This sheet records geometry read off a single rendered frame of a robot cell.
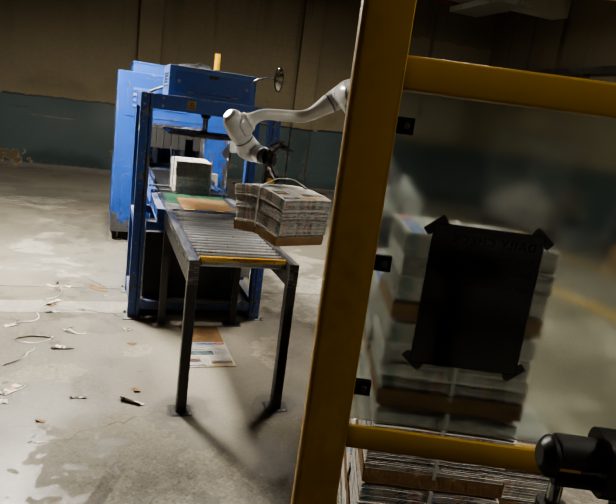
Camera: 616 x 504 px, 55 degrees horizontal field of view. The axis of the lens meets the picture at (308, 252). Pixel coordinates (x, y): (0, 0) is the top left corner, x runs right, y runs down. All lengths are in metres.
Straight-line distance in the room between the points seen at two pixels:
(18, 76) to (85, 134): 1.40
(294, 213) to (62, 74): 9.19
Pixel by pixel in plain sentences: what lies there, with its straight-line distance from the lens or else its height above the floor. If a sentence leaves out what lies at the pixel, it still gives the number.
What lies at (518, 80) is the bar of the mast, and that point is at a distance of 1.12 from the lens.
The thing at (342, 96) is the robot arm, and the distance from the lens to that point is 2.87.
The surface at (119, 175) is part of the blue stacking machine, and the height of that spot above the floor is 0.69.
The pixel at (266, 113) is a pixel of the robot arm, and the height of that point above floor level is 1.52.
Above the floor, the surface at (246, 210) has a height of 1.05.
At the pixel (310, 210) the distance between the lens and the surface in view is 2.72.
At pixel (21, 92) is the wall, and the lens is 11.60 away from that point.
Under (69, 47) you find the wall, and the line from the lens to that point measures 11.55.
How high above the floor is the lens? 1.52
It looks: 13 degrees down
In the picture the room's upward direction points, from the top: 8 degrees clockwise
